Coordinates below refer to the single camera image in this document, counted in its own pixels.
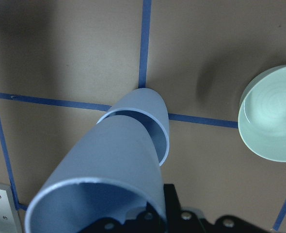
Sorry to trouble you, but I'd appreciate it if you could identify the mint green bowl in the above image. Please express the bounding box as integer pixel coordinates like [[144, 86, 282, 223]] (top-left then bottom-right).
[[238, 65, 286, 163]]

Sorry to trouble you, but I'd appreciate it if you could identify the blue cup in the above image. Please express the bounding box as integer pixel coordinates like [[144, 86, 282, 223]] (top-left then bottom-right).
[[25, 115, 166, 233], [98, 88, 170, 166]]

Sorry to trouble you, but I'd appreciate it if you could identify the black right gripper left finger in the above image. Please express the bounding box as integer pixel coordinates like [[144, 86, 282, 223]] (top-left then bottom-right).
[[80, 203, 166, 233]]

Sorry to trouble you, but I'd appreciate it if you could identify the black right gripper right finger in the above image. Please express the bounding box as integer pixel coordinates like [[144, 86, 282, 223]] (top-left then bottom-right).
[[163, 184, 267, 233]]

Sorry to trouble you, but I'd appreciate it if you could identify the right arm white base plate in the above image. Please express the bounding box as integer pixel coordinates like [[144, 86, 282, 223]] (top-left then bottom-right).
[[0, 184, 23, 233]]

